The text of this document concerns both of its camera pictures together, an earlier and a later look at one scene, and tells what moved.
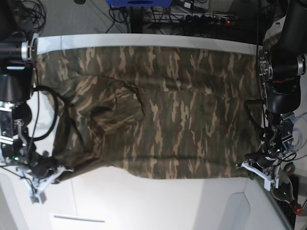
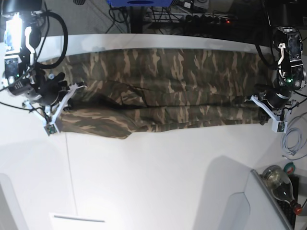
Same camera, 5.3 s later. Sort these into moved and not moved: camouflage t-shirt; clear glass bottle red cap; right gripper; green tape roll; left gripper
Moved: camouflage t-shirt; right gripper; left gripper
Not moved: clear glass bottle red cap; green tape roll
